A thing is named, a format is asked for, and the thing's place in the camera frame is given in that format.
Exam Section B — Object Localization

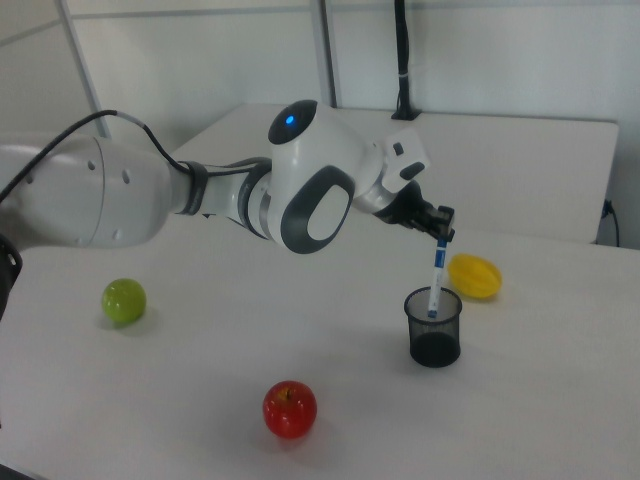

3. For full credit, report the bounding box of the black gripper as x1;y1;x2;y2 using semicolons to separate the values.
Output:
385;179;458;245

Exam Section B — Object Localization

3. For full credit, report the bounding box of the blue white marker pen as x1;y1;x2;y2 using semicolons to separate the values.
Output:
425;237;449;320

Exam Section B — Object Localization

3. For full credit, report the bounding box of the black mesh pen cup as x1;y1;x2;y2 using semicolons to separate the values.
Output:
403;285;464;369

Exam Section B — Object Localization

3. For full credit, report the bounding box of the yellow starfruit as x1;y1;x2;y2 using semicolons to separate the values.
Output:
446;253;503;302

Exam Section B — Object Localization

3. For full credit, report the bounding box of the black pole with clamp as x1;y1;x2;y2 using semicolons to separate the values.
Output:
390;0;422;122

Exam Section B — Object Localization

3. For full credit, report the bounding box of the red apple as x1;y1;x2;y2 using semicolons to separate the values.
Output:
262;380;318;441

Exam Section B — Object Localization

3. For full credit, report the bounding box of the green apple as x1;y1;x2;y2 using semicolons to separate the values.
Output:
101;278;148;326

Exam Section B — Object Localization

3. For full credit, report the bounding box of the black wall cable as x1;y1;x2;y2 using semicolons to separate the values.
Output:
601;198;622;247

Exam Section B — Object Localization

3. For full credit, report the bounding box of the grey aluminium frame post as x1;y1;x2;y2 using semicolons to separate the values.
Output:
57;0;112;139
309;0;344;109

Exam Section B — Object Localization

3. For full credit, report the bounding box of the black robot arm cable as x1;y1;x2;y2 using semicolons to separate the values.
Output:
0;109;274;202

